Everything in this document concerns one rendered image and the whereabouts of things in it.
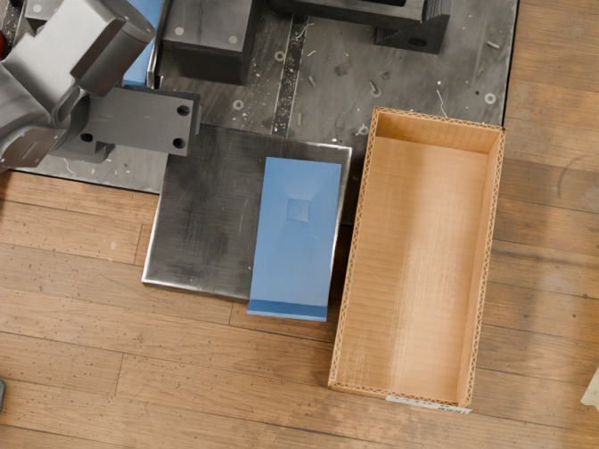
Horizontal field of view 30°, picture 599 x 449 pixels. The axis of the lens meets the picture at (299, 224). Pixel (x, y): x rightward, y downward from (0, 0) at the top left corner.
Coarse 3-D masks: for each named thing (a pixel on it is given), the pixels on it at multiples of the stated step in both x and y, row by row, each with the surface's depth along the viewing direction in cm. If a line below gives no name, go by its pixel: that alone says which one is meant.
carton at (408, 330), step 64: (384, 128) 104; (448, 128) 102; (384, 192) 105; (448, 192) 105; (384, 256) 104; (448, 256) 104; (384, 320) 102; (448, 320) 102; (384, 384) 101; (448, 384) 101
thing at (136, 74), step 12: (132, 0) 101; (144, 0) 101; (156, 0) 101; (144, 12) 101; (156, 12) 101; (156, 24) 100; (144, 60) 100; (132, 72) 99; (144, 72) 99; (132, 84) 97
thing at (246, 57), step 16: (256, 0) 105; (256, 16) 107; (256, 32) 110; (176, 48) 102; (192, 48) 102; (192, 64) 105; (208, 64) 105; (224, 64) 104; (240, 64) 103; (208, 80) 108; (224, 80) 108; (240, 80) 107
